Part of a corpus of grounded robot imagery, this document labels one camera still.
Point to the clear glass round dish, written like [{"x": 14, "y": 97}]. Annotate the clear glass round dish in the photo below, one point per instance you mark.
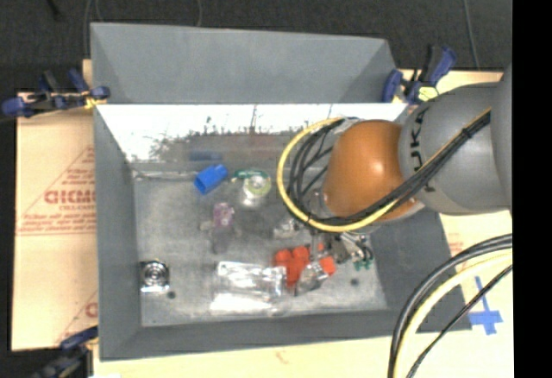
[{"x": 154, "y": 276}]

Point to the grey metal bin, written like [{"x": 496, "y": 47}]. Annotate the grey metal bin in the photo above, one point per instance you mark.
[{"x": 241, "y": 74}]

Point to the small clear plastic piece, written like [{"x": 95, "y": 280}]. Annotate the small clear plastic piece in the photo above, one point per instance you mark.
[{"x": 286, "y": 229}]

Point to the clear plastic bottle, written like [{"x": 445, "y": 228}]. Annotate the clear plastic bottle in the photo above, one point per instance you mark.
[{"x": 248, "y": 285}]

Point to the purple and clear small bottle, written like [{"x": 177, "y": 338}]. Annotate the purple and clear small bottle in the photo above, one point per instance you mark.
[{"x": 223, "y": 214}]

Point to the brown cardboard board, red print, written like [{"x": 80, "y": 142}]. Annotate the brown cardboard board, red print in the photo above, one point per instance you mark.
[{"x": 52, "y": 238}]

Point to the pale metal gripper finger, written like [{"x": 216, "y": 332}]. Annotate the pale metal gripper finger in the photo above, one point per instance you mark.
[
  {"x": 309, "y": 277},
  {"x": 317, "y": 260}
]

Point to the orange plastic toy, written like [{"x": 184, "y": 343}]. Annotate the orange plastic toy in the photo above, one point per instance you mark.
[{"x": 290, "y": 263}]

